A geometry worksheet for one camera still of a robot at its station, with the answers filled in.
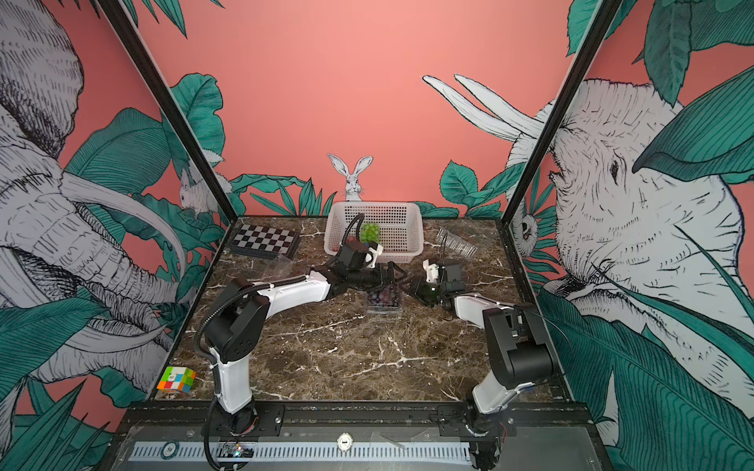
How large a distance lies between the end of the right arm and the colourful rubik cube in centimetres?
68

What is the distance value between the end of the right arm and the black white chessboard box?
519 millimetres

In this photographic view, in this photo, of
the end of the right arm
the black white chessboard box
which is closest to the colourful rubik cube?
the black white chessboard box

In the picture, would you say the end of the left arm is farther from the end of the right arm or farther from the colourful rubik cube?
the colourful rubik cube

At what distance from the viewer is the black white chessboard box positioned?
1082 mm

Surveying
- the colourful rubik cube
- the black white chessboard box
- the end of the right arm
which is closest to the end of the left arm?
the end of the right arm

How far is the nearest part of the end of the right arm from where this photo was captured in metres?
0.72

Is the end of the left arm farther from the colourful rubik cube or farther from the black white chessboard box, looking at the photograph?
the colourful rubik cube

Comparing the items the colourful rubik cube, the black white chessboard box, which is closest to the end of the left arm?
the black white chessboard box

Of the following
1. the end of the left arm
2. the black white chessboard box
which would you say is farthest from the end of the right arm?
the black white chessboard box

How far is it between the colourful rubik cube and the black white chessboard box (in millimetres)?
431

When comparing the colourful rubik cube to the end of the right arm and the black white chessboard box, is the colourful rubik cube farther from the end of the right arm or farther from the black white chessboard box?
the end of the right arm

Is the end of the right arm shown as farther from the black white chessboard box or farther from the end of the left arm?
the black white chessboard box

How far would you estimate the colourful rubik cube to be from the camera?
76cm

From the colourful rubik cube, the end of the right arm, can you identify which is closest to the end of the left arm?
the end of the right arm
